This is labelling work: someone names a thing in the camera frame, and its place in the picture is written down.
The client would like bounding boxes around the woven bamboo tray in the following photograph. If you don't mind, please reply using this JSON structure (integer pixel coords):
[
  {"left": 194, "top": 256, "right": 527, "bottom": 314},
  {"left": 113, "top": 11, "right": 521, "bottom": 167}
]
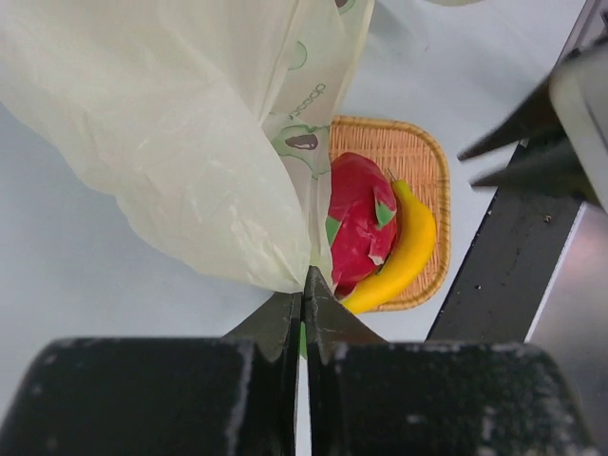
[{"left": 330, "top": 116, "right": 451, "bottom": 313}]

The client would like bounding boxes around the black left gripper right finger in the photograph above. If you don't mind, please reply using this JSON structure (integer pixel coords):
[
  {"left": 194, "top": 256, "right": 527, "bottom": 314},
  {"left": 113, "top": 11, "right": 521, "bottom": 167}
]
[{"left": 303, "top": 266, "right": 386, "bottom": 455}]

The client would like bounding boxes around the red fake dragon fruit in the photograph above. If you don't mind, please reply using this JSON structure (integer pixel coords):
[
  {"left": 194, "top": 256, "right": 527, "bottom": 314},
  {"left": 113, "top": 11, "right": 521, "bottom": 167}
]
[{"left": 326, "top": 152, "right": 397, "bottom": 297}]

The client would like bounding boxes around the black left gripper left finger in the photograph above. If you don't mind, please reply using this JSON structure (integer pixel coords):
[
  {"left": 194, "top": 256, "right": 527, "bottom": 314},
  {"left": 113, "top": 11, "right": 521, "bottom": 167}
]
[{"left": 224, "top": 293, "right": 302, "bottom": 455}]

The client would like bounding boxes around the yellow fake banana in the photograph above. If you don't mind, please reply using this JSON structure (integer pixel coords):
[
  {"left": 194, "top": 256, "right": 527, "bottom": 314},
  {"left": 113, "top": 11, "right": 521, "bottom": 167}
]
[{"left": 342, "top": 180, "right": 436, "bottom": 314}]

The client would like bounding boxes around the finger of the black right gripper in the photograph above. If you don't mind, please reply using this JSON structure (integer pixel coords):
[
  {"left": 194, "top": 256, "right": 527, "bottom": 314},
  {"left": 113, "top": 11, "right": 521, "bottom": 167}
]
[
  {"left": 458, "top": 80, "right": 561, "bottom": 161},
  {"left": 471, "top": 140, "right": 589, "bottom": 198}
]

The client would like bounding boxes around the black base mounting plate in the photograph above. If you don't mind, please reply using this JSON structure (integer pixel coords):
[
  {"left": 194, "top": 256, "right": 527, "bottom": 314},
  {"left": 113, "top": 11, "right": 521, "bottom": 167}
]
[{"left": 425, "top": 0, "right": 608, "bottom": 343}]

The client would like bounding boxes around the translucent pale green plastic bag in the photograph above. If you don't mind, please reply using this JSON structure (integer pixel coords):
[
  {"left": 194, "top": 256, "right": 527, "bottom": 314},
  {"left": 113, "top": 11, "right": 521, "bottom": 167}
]
[{"left": 0, "top": 0, "right": 490, "bottom": 294}]

